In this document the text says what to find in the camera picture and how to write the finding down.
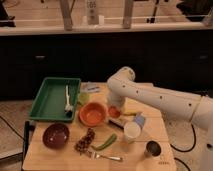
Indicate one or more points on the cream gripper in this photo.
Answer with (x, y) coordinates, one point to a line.
(117, 103)

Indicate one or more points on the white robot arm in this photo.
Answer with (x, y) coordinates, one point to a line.
(185, 106)

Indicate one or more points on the orange bowl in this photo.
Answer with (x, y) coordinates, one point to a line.
(92, 114)

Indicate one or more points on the purple bowl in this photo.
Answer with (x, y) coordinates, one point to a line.
(56, 136)

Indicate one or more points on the yellow banana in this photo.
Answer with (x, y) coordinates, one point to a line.
(131, 113)

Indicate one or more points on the blue white packet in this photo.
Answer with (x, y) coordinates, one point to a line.
(90, 88)

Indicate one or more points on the green lime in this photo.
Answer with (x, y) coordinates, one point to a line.
(83, 98)

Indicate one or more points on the white blue paper cup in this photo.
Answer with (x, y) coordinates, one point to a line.
(132, 129)

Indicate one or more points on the white dish brush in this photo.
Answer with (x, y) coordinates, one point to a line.
(68, 106)

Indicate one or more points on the green chili pepper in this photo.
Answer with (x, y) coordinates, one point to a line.
(106, 144)

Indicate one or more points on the bunch of dark grapes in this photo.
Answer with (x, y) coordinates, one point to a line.
(83, 144)

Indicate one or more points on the silver fork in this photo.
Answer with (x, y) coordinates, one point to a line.
(95, 155)

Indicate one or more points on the metal cup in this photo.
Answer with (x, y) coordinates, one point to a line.
(153, 149)

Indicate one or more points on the green plastic tray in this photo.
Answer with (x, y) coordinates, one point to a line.
(50, 101)

